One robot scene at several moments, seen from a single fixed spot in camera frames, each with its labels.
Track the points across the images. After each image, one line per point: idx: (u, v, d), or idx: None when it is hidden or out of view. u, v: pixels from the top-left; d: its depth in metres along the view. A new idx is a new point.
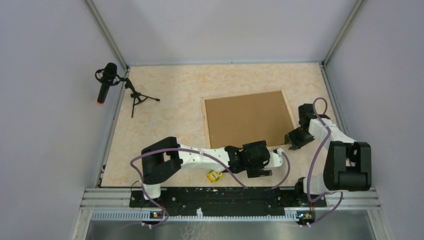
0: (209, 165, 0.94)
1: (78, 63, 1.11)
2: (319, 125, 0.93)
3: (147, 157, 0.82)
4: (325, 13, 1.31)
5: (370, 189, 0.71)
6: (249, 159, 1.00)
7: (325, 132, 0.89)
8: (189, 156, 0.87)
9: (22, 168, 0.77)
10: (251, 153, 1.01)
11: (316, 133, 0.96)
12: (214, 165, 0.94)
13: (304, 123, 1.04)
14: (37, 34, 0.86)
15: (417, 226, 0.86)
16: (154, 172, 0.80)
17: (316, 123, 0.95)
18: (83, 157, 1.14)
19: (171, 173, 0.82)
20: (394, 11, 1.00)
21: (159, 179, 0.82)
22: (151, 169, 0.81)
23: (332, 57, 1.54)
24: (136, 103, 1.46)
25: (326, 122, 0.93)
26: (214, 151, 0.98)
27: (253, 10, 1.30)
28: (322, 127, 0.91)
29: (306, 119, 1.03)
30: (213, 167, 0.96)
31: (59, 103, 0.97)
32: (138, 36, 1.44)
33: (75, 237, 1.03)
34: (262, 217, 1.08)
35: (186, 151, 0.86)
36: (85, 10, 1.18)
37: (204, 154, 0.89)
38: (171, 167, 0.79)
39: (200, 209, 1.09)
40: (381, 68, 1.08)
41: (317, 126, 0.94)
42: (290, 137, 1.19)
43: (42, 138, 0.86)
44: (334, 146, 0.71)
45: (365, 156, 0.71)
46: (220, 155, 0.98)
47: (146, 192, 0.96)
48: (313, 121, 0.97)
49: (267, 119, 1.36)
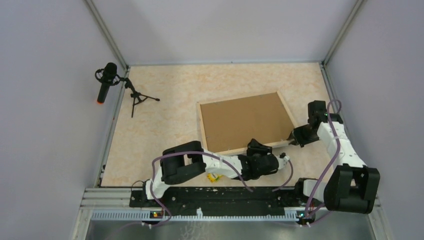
0: (223, 171, 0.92)
1: (78, 63, 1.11)
2: (330, 133, 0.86)
3: (169, 157, 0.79)
4: (325, 13, 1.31)
5: (370, 213, 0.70)
6: (258, 169, 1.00)
7: (334, 146, 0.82)
8: (210, 160, 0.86)
9: (22, 167, 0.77)
10: (259, 163, 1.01)
11: (324, 139, 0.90)
12: (228, 171, 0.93)
13: (314, 122, 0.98)
14: (38, 34, 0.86)
15: (417, 226, 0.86)
16: (179, 172, 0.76)
17: (326, 129, 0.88)
18: (84, 158, 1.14)
19: (194, 176, 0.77)
20: (394, 10, 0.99)
21: (181, 180, 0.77)
22: (174, 169, 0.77)
23: (332, 57, 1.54)
24: (136, 103, 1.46)
25: (337, 131, 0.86)
26: (230, 158, 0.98)
27: (253, 10, 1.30)
28: (332, 136, 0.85)
29: (315, 119, 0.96)
30: (227, 173, 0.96)
31: (59, 103, 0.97)
32: (138, 36, 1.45)
33: (75, 237, 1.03)
34: (261, 217, 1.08)
35: (208, 156, 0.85)
36: (85, 10, 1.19)
37: (223, 161, 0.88)
38: (196, 170, 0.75)
39: (200, 209, 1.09)
40: (381, 68, 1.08)
41: (327, 134, 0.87)
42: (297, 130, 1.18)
43: (41, 137, 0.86)
44: (340, 173, 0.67)
45: (371, 184, 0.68)
46: (235, 163, 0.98)
47: (152, 191, 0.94)
48: (325, 125, 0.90)
49: (266, 118, 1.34)
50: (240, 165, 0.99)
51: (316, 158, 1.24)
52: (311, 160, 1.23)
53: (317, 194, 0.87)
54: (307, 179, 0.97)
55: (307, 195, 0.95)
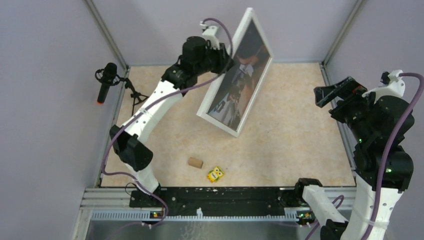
0: (164, 106, 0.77)
1: (79, 63, 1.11)
2: (369, 209, 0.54)
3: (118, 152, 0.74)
4: (324, 13, 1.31)
5: None
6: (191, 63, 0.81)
7: (362, 228, 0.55)
8: (141, 123, 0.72)
9: (22, 168, 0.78)
10: (187, 57, 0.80)
11: (361, 196, 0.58)
12: (169, 102, 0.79)
13: (364, 165, 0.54)
14: (39, 35, 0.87)
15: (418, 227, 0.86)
16: (134, 161, 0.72)
17: (368, 196, 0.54)
18: (83, 158, 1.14)
19: (141, 150, 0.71)
20: (393, 11, 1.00)
21: (147, 156, 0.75)
22: (128, 159, 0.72)
23: (332, 57, 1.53)
24: (136, 103, 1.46)
25: (382, 207, 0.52)
26: (154, 92, 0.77)
27: (252, 10, 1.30)
28: (367, 216, 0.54)
29: (368, 163, 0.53)
30: (170, 103, 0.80)
31: (59, 103, 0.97)
32: (138, 36, 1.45)
33: (75, 237, 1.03)
34: (262, 217, 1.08)
35: (132, 122, 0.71)
36: (85, 10, 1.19)
37: (148, 108, 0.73)
38: (134, 147, 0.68)
39: (200, 209, 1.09)
40: (381, 68, 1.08)
41: (366, 206, 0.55)
42: (329, 100, 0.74)
43: (41, 137, 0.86)
44: None
45: None
46: (163, 90, 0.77)
47: (144, 185, 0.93)
48: (370, 192, 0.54)
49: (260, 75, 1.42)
50: (172, 74, 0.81)
51: (315, 158, 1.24)
52: (311, 160, 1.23)
53: (315, 211, 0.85)
54: (307, 185, 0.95)
55: (305, 199, 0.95)
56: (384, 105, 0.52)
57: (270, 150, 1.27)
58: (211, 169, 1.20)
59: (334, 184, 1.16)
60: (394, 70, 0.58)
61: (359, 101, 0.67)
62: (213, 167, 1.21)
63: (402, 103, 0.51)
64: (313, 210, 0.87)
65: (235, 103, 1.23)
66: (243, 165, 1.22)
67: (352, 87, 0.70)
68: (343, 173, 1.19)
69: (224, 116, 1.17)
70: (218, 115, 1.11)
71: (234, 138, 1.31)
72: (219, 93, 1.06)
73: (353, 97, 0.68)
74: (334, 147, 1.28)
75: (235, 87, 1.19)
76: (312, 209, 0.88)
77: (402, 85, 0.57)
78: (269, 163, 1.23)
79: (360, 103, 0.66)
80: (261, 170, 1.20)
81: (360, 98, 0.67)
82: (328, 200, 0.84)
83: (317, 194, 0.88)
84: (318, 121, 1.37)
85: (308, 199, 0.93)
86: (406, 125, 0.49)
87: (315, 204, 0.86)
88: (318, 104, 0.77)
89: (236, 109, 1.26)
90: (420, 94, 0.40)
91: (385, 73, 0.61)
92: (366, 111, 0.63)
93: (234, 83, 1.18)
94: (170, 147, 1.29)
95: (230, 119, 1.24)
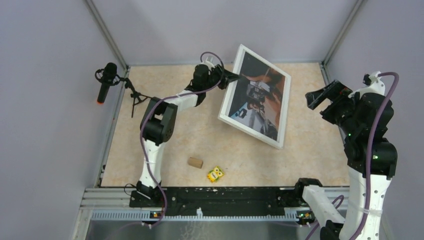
0: (188, 101, 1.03)
1: (79, 63, 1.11)
2: (362, 198, 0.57)
3: (148, 125, 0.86)
4: (324, 12, 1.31)
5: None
6: (200, 83, 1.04)
7: (357, 217, 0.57)
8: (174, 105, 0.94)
9: (21, 167, 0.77)
10: (196, 80, 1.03)
11: (353, 186, 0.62)
12: (191, 101, 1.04)
13: (353, 155, 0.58)
14: (38, 35, 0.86)
15: (417, 227, 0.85)
16: (167, 126, 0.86)
17: (360, 185, 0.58)
18: (83, 158, 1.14)
19: (175, 116, 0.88)
20: (393, 10, 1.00)
21: (172, 130, 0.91)
22: (160, 127, 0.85)
23: (332, 57, 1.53)
24: (136, 103, 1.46)
25: (374, 194, 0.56)
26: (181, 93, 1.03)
27: (252, 10, 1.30)
28: (362, 205, 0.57)
29: (356, 152, 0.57)
30: (189, 104, 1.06)
31: (59, 103, 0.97)
32: (138, 36, 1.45)
33: (75, 237, 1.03)
34: (261, 217, 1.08)
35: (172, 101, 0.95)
36: (84, 10, 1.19)
37: (180, 95, 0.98)
38: (171, 112, 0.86)
39: (200, 209, 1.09)
40: (380, 68, 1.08)
41: (358, 195, 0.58)
42: (319, 102, 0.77)
43: (41, 138, 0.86)
44: None
45: None
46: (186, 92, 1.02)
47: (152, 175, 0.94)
48: (361, 180, 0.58)
49: (283, 92, 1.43)
50: (189, 91, 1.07)
51: (315, 158, 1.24)
52: (311, 160, 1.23)
53: (315, 209, 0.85)
54: (307, 186, 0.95)
55: (305, 199, 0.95)
56: (367, 99, 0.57)
57: (270, 150, 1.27)
58: (211, 169, 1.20)
59: (334, 184, 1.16)
60: (374, 72, 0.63)
61: (345, 101, 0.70)
62: (213, 167, 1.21)
63: (381, 97, 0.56)
64: (313, 209, 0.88)
65: (260, 112, 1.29)
66: (243, 165, 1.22)
67: (339, 89, 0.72)
68: (343, 173, 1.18)
69: (252, 123, 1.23)
70: (243, 120, 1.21)
71: (234, 138, 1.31)
72: (234, 101, 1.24)
73: (341, 98, 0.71)
74: (334, 147, 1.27)
75: (252, 98, 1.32)
76: (312, 209, 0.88)
77: (382, 85, 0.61)
78: (269, 163, 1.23)
79: (347, 103, 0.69)
80: (261, 170, 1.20)
81: (347, 99, 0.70)
82: (327, 198, 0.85)
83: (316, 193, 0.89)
84: (318, 121, 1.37)
85: (307, 199, 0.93)
86: (385, 116, 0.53)
87: (315, 203, 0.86)
88: (310, 107, 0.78)
89: (265, 118, 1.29)
90: (394, 86, 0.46)
91: (366, 75, 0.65)
92: (352, 109, 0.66)
93: (250, 95, 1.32)
94: (170, 147, 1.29)
95: (263, 127, 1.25)
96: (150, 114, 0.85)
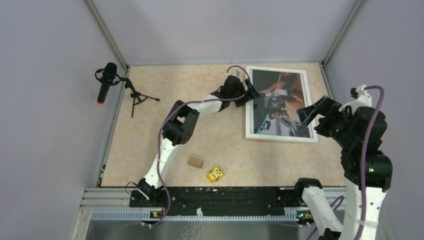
0: (212, 106, 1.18)
1: (78, 63, 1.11)
2: (358, 209, 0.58)
3: (168, 125, 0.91)
4: (325, 13, 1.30)
5: None
6: (228, 91, 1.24)
7: (354, 228, 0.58)
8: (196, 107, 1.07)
9: (19, 167, 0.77)
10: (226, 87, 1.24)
11: (349, 198, 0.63)
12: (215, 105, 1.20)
13: (350, 169, 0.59)
14: (37, 35, 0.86)
15: (416, 227, 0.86)
16: (186, 130, 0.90)
17: (357, 196, 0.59)
18: (83, 158, 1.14)
19: (196, 121, 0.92)
20: (393, 11, 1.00)
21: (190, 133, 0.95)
22: (178, 129, 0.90)
23: (332, 57, 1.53)
24: (136, 103, 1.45)
25: (371, 206, 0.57)
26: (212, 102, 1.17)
27: (252, 10, 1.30)
28: (358, 217, 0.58)
29: (353, 165, 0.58)
30: (214, 108, 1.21)
31: (59, 102, 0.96)
32: (138, 36, 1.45)
33: (75, 237, 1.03)
34: (262, 217, 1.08)
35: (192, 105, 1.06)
36: (84, 10, 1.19)
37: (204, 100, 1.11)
38: (192, 117, 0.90)
39: (200, 209, 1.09)
40: (380, 68, 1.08)
41: (355, 206, 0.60)
42: (312, 119, 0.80)
43: (40, 138, 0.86)
44: None
45: None
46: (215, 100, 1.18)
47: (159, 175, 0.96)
48: (358, 192, 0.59)
49: (302, 89, 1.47)
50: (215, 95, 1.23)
51: (315, 158, 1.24)
52: (311, 160, 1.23)
53: (314, 214, 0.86)
54: (306, 187, 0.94)
55: (304, 199, 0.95)
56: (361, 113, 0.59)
57: (270, 150, 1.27)
58: (211, 169, 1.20)
59: (334, 184, 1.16)
60: (360, 86, 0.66)
61: (337, 115, 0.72)
62: (213, 167, 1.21)
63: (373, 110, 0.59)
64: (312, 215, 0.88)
65: (284, 117, 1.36)
66: (243, 165, 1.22)
67: (329, 104, 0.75)
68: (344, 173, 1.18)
69: (279, 130, 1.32)
70: (269, 131, 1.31)
71: (234, 138, 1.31)
72: (255, 118, 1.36)
73: (332, 112, 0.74)
74: (334, 147, 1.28)
75: (273, 107, 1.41)
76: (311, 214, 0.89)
77: (369, 96, 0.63)
78: (269, 163, 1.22)
79: (339, 116, 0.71)
80: (261, 170, 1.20)
81: (338, 113, 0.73)
82: (327, 203, 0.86)
83: (315, 198, 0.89)
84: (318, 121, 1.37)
85: (307, 201, 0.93)
86: (378, 129, 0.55)
87: (315, 208, 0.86)
88: (304, 124, 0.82)
89: (291, 120, 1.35)
90: (382, 97, 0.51)
91: (353, 88, 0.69)
92: (345, 123, 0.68)
93: (269, 105, 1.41)
94: None
95: (291, 130, 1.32)
96: (172, 115, 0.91)
